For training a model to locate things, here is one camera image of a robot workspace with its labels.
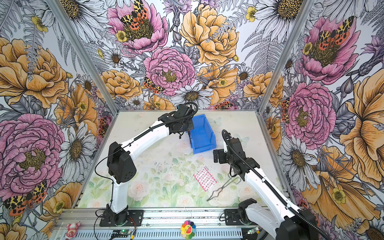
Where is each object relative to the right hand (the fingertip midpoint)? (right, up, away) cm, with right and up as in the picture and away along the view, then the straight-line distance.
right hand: (221, 156), depth 83 cm
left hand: (-19, +15, +5) cm, 25 cm away
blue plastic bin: (-9, +8, +25) cm, 28 cm away
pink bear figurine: (-70, -30, -14) cm, 78 cm away
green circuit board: (-49, -34, -12) cm, 61 cm away
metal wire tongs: (-4, -20, -1) cm, 21 cm away
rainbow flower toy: (-18, -31, -13) cm, 38 cm away
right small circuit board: (+13, -33, -11) cm, 37 cm away
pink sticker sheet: (-9, -14, +5) cm, 17 cm away
